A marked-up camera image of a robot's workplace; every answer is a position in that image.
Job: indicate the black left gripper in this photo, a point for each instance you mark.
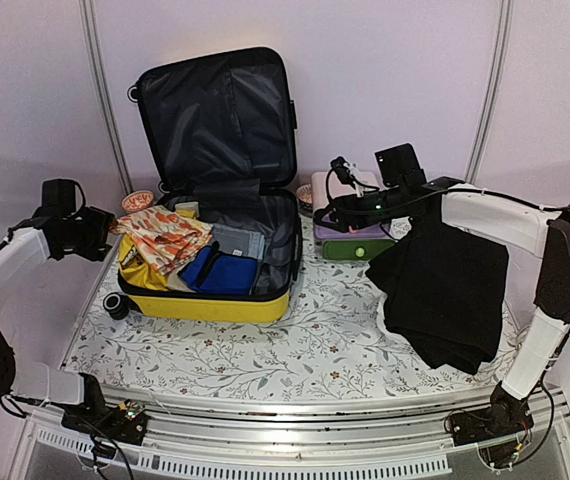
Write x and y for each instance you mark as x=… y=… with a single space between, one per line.
x=103 y=219

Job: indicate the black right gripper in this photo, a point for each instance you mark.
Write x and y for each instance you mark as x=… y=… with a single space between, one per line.
x=342 y=203

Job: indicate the pink purple drawer box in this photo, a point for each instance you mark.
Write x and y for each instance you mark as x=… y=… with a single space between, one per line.
x=342 y=212

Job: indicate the orange floral cloth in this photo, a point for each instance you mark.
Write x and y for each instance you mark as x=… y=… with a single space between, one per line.
x=167 y=241

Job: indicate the yellow Pikachu suitcase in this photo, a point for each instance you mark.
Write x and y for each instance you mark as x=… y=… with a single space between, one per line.
x=221 y=132

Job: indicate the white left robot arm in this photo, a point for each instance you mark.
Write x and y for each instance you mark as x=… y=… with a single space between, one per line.
x=23 y=249

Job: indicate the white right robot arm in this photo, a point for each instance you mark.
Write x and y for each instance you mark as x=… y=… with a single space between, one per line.
x=537 y=230

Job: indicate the green drawer box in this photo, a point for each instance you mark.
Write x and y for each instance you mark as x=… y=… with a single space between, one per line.
x=355 y=250

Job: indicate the red patterned cup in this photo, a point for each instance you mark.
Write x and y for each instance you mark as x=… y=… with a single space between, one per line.
x=137 y=201

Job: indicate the floral table mat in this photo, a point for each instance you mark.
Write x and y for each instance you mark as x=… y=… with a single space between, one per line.
x=327 y=347

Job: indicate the blue fabric pouch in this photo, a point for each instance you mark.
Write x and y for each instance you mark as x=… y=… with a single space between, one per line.
x=218 y=273

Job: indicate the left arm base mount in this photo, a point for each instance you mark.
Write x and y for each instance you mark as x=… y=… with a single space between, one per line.
x=124 y=423

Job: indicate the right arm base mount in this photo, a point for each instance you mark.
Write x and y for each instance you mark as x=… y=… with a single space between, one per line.
x=505 y=415

